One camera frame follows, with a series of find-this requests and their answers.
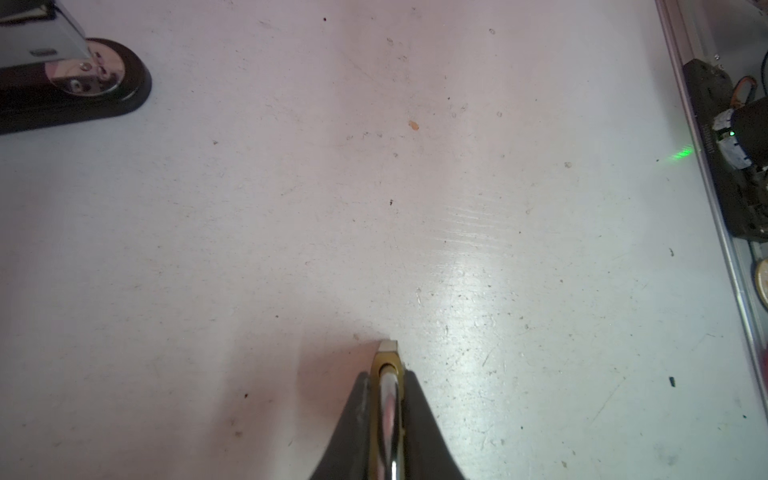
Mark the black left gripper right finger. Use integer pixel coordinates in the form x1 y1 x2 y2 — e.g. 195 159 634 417
403 370 465 480

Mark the round beige patterned ball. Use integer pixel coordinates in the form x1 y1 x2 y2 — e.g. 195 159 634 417
754 258 768 309

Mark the black stapler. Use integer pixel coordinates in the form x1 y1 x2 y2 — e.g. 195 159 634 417
1 1 152 134

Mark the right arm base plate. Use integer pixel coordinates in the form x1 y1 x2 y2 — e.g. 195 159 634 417
683 59 767 243

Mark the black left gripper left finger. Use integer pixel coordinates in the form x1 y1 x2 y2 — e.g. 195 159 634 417
310 372 371 480

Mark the brass padlock shackle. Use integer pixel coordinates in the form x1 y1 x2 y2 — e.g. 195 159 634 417
367 340 405 479

